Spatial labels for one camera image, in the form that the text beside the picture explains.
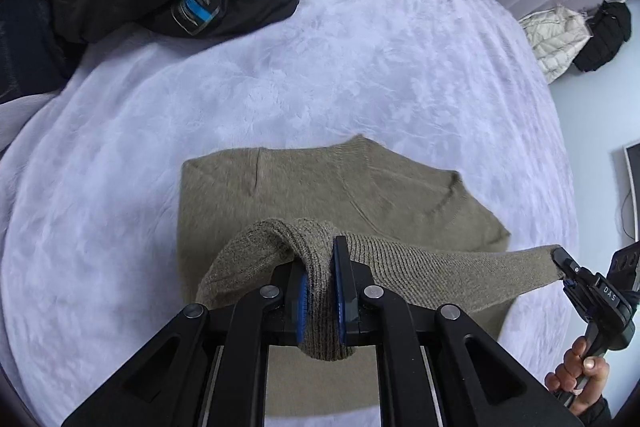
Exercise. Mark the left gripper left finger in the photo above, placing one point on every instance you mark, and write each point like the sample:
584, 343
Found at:
205, 367

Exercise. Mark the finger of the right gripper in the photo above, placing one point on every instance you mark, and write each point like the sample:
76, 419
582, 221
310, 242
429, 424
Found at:
565, 263

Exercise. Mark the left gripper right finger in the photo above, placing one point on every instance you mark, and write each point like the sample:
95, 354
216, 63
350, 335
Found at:
435, 367

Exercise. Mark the olive brown knit sweater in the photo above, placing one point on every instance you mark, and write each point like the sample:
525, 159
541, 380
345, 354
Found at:
243, 212

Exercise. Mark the person's right hand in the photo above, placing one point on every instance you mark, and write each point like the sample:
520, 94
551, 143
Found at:
585, 377

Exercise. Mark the curved monitor screen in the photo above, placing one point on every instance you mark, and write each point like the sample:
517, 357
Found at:
632, 158

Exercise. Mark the cream puffer jacket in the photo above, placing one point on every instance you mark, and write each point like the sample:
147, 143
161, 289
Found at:
556, 36

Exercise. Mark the black hanging coat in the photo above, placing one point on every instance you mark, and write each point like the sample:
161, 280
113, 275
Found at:
610, 28

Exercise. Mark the lavender fleece bed blanket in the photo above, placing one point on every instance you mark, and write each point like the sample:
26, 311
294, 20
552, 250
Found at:
89, 186

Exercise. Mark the dark blue denim jeans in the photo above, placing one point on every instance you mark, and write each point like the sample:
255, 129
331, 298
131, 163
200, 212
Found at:
32, 62

